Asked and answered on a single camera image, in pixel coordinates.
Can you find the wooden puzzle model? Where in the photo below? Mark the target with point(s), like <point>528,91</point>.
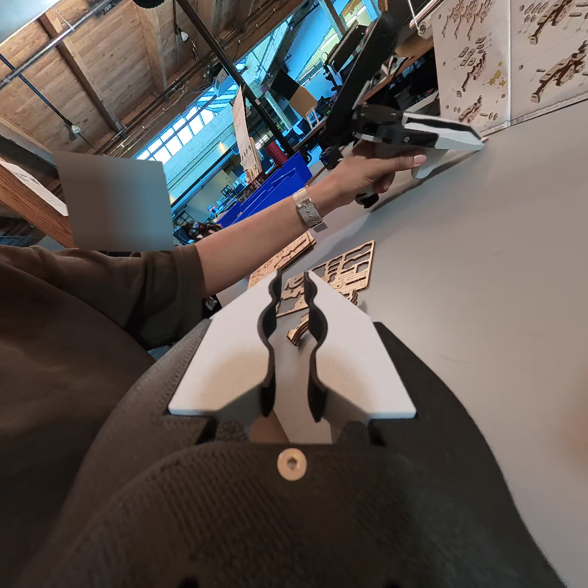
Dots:
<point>296,333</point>

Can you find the stack of wooden puzzle sheets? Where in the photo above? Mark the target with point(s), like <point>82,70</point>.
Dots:
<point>285,257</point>

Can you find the red cylinder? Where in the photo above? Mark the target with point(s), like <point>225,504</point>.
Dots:
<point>273,150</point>

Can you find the paper instruction booklet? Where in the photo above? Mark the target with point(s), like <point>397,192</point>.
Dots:
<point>477,59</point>

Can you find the black monitor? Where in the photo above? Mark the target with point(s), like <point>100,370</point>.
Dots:
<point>358,69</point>

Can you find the cardboard box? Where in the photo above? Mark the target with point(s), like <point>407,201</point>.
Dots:
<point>304,99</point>

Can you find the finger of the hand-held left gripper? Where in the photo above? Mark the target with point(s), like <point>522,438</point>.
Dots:
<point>459,142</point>
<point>436,123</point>

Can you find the person's left forearm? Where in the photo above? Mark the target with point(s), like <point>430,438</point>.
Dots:
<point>257,239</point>

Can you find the silver wristwatch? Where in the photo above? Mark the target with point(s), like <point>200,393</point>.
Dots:
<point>310,209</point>

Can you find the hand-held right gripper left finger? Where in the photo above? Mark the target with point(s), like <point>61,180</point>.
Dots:
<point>220,367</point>

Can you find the black metal pole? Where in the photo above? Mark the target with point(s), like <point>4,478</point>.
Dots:
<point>229,64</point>

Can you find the person's brown clothing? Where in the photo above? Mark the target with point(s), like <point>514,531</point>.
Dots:
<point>55,367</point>

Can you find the grey desk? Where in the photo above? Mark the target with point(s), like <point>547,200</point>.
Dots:
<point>482,275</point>

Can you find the person's left hand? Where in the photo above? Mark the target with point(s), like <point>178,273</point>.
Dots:
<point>363,170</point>

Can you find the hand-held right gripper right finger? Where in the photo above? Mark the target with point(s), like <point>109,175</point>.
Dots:
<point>358,367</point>

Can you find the large blue plastic bin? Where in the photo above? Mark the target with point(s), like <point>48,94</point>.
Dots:
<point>275,183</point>

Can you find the punched wooden puzzle sheet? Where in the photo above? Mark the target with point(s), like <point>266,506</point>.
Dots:
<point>335,275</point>

